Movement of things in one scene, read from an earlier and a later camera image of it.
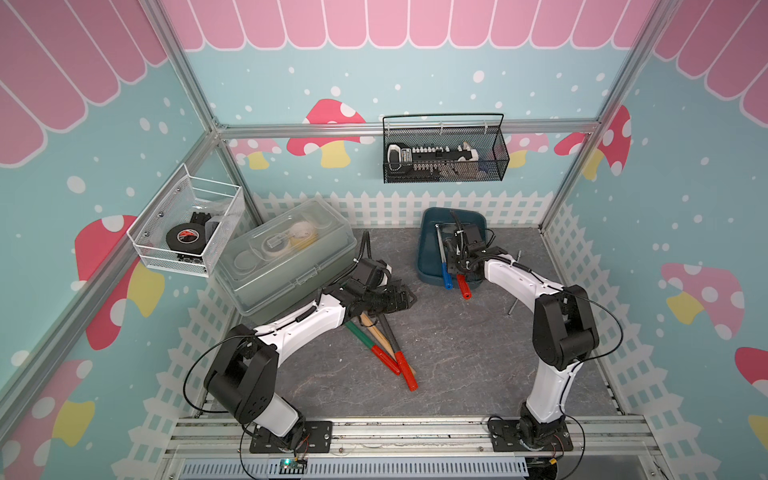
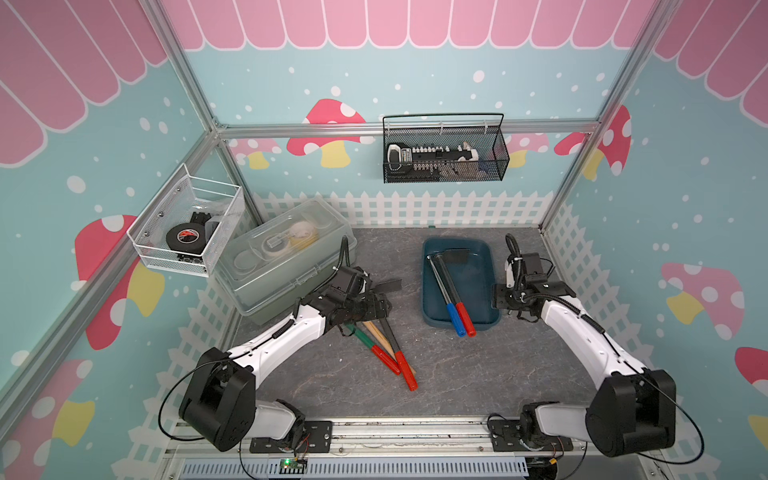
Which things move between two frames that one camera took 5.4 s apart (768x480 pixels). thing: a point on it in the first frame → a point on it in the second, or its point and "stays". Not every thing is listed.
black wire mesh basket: (444, 148) stays
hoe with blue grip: (445, 268) → (452, 309)
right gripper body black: (456, 262) → (507, 297)
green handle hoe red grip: (378, 354) stays
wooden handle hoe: (382, 342) stays
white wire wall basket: (184, 228) stays
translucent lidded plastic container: (282, 263) stays
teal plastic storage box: (429, 262) → (473, 282)
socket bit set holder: (429, 161) stays
